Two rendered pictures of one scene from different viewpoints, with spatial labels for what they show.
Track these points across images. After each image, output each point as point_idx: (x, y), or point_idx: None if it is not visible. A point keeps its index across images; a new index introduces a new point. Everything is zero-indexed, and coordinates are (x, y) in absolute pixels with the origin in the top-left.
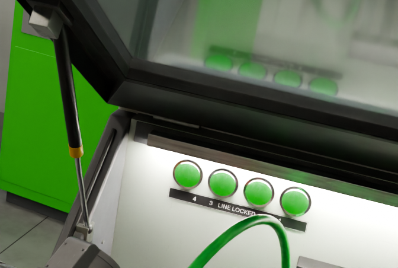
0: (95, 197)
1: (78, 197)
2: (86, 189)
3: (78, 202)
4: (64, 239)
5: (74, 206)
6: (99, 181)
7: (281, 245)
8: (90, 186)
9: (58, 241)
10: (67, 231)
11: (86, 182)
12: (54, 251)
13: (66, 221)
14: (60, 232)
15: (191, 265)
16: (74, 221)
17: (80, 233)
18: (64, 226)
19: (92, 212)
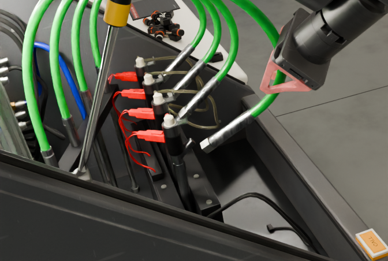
0: (30, 161)
1: (38, 179)
2: (21, 169)
3: (48, 180)
4: (111, 198)
5: (56, 185)
6: (0, 152)
7: (37, 28)
8: (18, 159)
9: (116, 206)
10: (97, 194)
11: (8, 168)
12: (132, 209)
13: (84, 196)
14: (101, 205)
15: None
16: (84, 181)
17: (92, 181)
18: (93, 197)
19: (55, 167)
